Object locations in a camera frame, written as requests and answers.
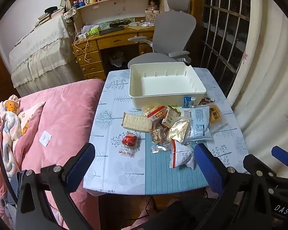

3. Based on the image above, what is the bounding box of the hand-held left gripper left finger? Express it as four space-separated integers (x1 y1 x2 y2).
16 143 96 230

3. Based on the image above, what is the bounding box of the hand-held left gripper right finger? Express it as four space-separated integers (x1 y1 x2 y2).
194 143 276 230

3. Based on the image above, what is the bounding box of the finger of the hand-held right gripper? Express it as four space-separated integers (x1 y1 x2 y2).
271 146 288 168
243 154 279 178

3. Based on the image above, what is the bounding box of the white red-striped snack packet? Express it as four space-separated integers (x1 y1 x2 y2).
169 139 195 170

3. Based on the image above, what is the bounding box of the pale blue white snack packet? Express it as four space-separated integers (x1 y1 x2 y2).
178 107 213 142

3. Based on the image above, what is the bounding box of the red round snack packet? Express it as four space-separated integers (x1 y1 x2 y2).
119 132 142 157

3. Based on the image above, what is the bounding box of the clear nut snack packet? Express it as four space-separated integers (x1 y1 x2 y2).
150 124 171 154

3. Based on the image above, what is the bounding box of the white plastic storage bin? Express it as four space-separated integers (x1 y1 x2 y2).
129 62 207 109

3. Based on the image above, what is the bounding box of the tree print tablecloth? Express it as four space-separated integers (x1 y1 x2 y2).
83 68 250 196

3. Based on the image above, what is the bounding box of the white quilt label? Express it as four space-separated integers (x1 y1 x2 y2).
39 131 52 146

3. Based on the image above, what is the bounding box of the pink quilt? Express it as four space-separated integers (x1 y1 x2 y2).
0 79 105 230

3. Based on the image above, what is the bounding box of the gold foil snack packet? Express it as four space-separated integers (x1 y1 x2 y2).
167 118 190 145

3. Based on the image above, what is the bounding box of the orange yellow snack packet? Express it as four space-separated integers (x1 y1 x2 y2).
208 104 222 125

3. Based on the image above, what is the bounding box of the green beige snack packet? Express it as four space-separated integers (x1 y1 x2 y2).
161 106 181 128

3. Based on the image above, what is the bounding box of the brown snack packet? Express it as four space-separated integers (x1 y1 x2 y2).
198 96 215 106

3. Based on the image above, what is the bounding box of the small blue white packet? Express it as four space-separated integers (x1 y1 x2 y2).
183 96 198 108

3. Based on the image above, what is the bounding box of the red label snack packet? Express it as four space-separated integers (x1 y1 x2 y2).
147 105 166 122

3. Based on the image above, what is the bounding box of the white flower print curtain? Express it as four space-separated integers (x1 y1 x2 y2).
227 0 288 181

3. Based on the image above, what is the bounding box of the cartoon printed blanket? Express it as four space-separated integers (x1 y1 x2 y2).
0 94 46 173

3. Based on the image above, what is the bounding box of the pale puffed snack packet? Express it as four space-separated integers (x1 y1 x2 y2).
142 105 160 114

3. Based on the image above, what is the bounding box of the wooden desk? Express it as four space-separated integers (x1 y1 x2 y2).
71 25 159 80

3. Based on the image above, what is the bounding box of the plastic bag under desk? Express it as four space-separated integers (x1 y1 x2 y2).
108 51 126 67

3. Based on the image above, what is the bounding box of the lace covered cabinet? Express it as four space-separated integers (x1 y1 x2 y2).
9 13 87 97

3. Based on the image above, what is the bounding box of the wooden door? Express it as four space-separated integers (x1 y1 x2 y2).
0 36 18 107

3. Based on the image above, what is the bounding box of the black keyboard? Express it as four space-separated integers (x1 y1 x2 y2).
99 26 126 35

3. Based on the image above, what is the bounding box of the metal window grille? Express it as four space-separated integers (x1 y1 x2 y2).
200 0 253 97

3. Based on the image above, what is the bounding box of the grey office chair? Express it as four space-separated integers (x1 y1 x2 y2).
127 0 197 70

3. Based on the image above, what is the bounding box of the floral fabric bag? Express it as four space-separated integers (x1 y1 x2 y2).
63 8 78 23

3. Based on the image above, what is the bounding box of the stack of books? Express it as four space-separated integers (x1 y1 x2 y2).
35 8 65 28

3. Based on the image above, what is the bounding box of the floral box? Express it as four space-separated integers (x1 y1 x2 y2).
144 10 160 24

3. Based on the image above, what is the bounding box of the wooden bookshelf hutch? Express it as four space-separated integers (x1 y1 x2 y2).
65 0 164 33

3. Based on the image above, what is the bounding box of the doll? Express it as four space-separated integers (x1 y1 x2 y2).
147 0 161 13

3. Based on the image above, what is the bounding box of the black cable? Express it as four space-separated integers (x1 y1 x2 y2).
0 111 18 205

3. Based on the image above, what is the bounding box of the white charging cable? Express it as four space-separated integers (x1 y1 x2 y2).
73 30 92 64

